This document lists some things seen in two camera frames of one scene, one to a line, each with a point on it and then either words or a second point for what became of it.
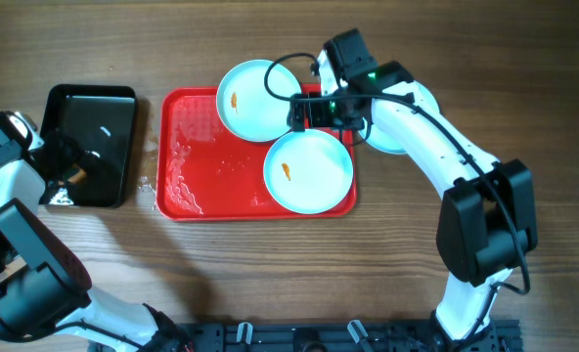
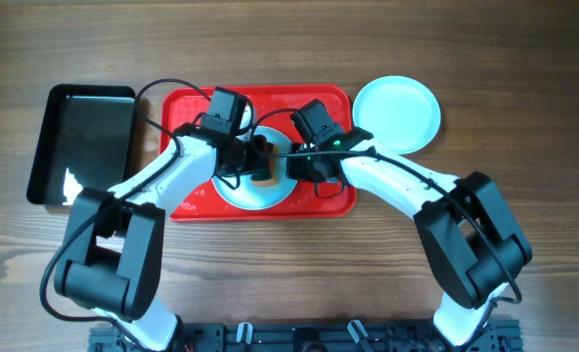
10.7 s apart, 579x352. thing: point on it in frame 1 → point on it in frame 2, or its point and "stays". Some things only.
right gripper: [313, 103] → [294, 170]
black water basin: [102, 118] stays
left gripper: [63, 153] → [246, 169]
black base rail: [372, 336] stays
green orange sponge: [74, 174] → [270, 176]
